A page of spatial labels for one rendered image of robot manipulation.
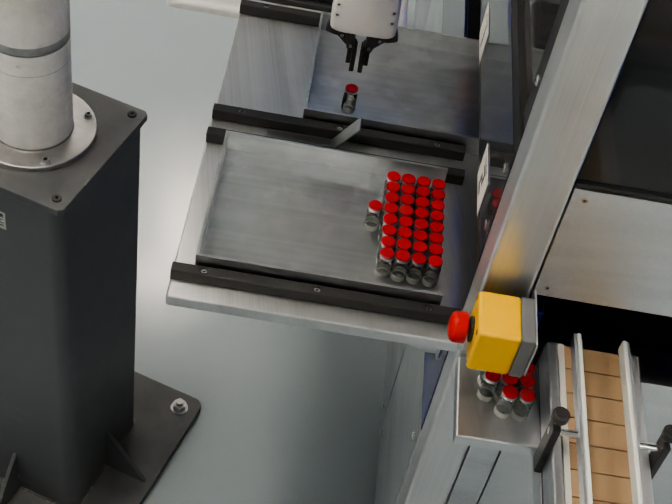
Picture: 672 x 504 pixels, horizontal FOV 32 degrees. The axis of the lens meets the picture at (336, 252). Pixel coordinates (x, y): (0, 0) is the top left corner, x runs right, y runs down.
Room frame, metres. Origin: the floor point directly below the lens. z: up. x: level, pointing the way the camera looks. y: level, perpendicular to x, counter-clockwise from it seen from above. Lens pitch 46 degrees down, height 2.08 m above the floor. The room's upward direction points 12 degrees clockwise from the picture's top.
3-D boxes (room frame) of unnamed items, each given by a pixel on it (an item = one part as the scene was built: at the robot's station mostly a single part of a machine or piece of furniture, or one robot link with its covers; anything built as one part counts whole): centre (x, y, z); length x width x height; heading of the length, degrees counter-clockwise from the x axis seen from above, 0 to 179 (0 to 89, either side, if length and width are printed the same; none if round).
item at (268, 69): (1.36, -0.01, 0.87); 0.70 x 0.48 x 0.02; 3
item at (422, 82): (1.54, -0.07, 0.90); 0.34 x 0.26 x 0.04; 93
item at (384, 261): (1.20, -0.07, 0.90); 0.18 x 0.02 x 0.05; 3
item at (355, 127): (1.36, 0.07, 0.91); 0.14 x 0.03 x 0.06; 94
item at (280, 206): (1.19, 0.02, 0.90); 0.34 x 0.26 x 0.04; 93
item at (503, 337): (0.95, -0.22, 0.99); 0.08 x 0.07 x 0.07; 93
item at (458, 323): (0.95, -0.17, 0.99); 0.04 x 0.04 x 0.04; 3
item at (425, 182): (1.20, -0.11, 0.90); 0.18 x 0.02 x 0.05; 3
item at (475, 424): (0.94, -0.26, 0.87); 0.14 x 0.13 x 0.02; 93
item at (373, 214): (1.21, -0.04, 0.90); 0.02 x 0.02 x 0.05
